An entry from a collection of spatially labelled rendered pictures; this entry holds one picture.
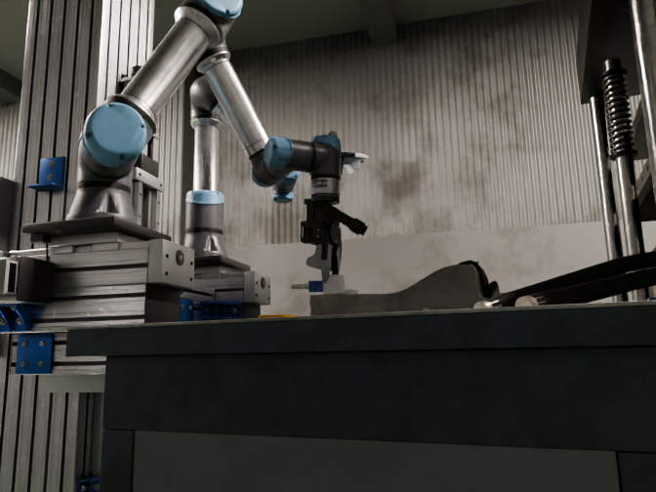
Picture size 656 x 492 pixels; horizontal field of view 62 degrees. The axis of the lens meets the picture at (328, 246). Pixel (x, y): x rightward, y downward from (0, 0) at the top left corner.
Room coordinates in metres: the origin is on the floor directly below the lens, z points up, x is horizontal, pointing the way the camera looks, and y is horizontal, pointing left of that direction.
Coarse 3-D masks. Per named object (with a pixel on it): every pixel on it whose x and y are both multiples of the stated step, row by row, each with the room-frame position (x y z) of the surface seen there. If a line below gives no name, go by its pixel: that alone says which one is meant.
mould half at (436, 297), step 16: (432, 272) 1.17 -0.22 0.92; (448, 272) 1.15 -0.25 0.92; (464, 272) 1.14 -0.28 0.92; (416, 288) 1.18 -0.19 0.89; (432, 288) 1.17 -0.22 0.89; (448, 288) 1.15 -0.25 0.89; (464, 288) 1.14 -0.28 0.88; (480, 288) 1.19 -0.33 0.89; (320, 304) 1.27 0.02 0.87; (336, 304) 1.25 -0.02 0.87; (352, 304) 1.24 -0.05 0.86; (368, 304) 1.22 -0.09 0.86; (384, 304) 1.21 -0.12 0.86; (400, 304) 1.19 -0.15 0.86; (416, 304) 1.18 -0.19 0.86; (432, 304) 1.17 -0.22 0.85; (448, 304) 1.16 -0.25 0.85; (464, 304) 1.14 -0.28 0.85
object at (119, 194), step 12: (84, 192) 1.15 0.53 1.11; (96, 192) 1.15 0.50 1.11; (108, 192) 1.16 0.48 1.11; (120, 192) 1.18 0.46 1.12; (72, 204) 1.16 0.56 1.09; (84, 204) 1.14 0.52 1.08; (96, 204) 1.14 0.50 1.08; (108, 204) 1.16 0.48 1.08; (120, 204) 1.17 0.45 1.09; (72, 216) 1.14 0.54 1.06; (84, 216) 1.13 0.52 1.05; (96, 216) 1.13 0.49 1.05; (108, 216) 1.14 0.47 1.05; (120, 216) 1.16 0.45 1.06; (132, 216) 1.19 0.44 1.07
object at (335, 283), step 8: (320, 280) 1.33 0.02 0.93; (328, 280) 1.32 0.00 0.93; (336, 280) 1.31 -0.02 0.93; (296, 288) 1.37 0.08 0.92; (304, 288) 1.36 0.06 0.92; (312, 288) 1.34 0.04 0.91; (320, 288) 1.33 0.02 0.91; (328, 288) 1.32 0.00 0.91; (336, 288) 1.31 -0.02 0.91; (344, 288) 1.35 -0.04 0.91
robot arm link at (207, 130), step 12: (192, 108) 1.78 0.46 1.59; (192, 120) 1.78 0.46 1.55; (204, 120) 1.77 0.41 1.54; (216, 120) 1.78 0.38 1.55; (204, 132) 1.78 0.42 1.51; (216, 132) 1.80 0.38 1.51; (204, 144) 1.78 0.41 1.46; (216, 144) 1.80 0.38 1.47; (204, 156) 1.78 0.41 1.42; (216, 156) 1.80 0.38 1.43; (204, 168) 1.78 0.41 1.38; (216, 168) 1.80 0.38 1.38; (204, 180) 1.78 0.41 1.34; (216, 180) 1.80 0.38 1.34
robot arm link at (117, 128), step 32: (192, 0) 1.11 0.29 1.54; (224, 0) 1.12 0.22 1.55; (192, 32) 1.12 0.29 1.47; (224, 32) 1.17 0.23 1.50; (160, 64) 1.09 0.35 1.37; (192, 64) 1.15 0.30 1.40; (128, 96) 1.06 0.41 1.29; (160, 96) 1.10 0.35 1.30; (96, 128) 1.01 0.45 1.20; (128, 128) 1.04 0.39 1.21; (96, 160) 1.06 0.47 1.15; (128, 160) 1.07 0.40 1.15
